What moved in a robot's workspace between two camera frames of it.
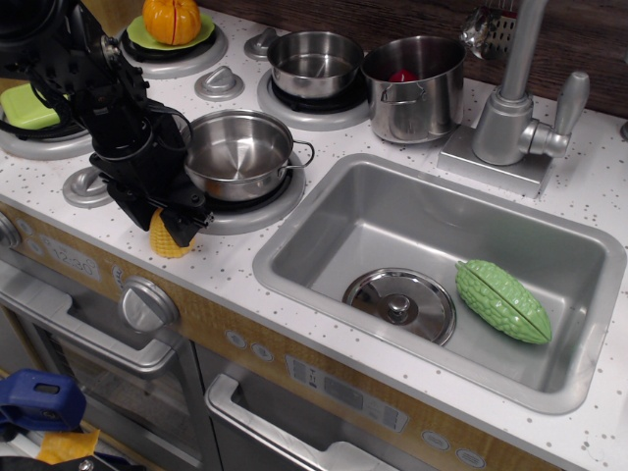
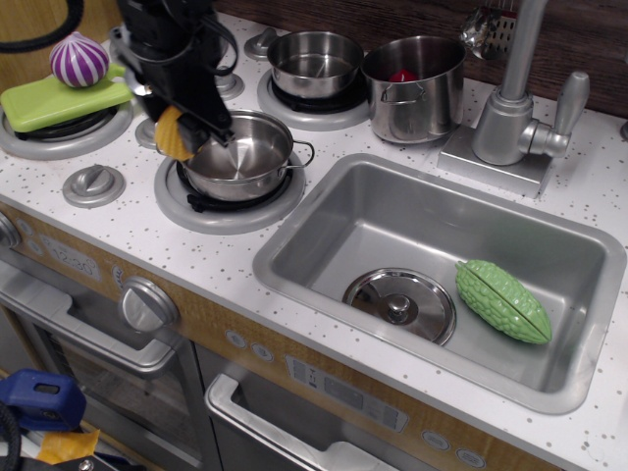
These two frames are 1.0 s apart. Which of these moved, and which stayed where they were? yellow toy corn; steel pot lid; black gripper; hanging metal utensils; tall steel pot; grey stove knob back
Moved: black gripper; yellow toy corn
Stayed: grey stove knob back; tall steel pot; steel pot lid; hanging metal utensils
